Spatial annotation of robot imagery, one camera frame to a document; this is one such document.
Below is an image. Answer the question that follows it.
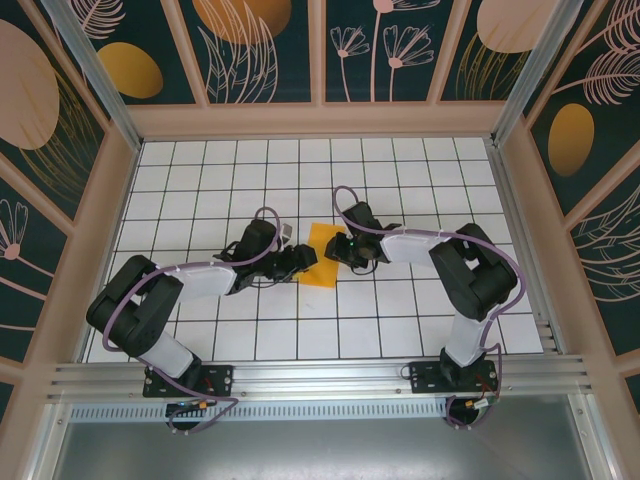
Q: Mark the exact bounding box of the orange cloth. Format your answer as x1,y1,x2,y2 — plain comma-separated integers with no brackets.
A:
298,222,341,290

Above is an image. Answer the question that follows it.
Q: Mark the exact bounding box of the long aluminium mounting rail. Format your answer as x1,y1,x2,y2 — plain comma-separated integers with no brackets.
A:
47,354,594,401

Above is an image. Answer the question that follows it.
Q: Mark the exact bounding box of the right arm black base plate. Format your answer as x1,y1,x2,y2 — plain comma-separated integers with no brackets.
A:
408,359,499,394

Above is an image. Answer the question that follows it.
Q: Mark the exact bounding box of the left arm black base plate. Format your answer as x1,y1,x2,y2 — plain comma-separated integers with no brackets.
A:
143,363,235,399

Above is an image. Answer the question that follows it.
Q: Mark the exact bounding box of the slotted grey cable duct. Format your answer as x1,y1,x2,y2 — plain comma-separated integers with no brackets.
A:
69,403,451,421

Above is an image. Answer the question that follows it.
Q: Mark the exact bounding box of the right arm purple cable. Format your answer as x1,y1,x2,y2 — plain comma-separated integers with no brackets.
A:
333,185,526,431

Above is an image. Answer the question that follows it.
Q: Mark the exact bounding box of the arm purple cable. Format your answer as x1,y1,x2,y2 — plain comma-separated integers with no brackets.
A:
333,185,526,431
101,207,289,437

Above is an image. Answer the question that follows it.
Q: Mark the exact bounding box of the aluminium side rail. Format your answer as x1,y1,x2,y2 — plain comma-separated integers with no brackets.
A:
487,139,566,356

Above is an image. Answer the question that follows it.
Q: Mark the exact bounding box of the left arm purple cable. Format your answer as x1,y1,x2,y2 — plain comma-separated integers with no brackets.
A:
101,207,289,437

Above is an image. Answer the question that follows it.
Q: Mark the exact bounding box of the aluminium corner post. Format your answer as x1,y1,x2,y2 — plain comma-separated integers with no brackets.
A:
42,0,144,151
492,0,596,146

